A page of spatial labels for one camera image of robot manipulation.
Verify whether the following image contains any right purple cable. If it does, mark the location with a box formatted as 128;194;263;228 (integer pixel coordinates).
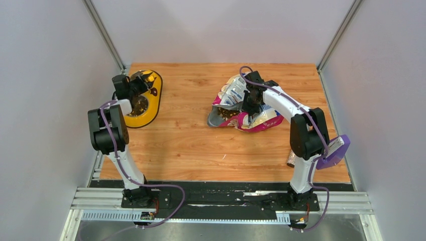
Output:
239;65;331;232

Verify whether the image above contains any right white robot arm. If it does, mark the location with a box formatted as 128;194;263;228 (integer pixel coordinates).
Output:
240;70;330;210

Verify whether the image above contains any purple cable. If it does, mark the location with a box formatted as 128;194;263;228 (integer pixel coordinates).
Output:
239;65;331;232
99;100;186;230

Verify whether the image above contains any yellow plastic scoop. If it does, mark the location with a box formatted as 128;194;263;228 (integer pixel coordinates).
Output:
144;72;157;83

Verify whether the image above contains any yellow double pet bowl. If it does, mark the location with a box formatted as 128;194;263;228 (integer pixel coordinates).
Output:
124;70;163;129

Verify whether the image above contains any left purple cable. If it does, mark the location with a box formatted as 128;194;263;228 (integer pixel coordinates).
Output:
99;100;186;230

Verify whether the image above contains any pink pet food bag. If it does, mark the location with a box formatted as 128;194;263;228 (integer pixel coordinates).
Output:
207;74;284;133

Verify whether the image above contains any aluminium frame rail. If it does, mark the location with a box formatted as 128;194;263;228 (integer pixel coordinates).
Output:
60;188;382;240

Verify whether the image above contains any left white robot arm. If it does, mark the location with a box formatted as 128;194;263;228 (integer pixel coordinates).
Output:
87;70;161;208

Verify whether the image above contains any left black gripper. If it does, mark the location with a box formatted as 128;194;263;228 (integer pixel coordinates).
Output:
127;73;155;98

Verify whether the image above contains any glitter cylinder tube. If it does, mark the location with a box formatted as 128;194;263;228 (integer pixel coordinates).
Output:
286;150;296;168

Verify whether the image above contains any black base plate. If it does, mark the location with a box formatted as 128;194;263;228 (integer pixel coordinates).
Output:
91;180;354;220

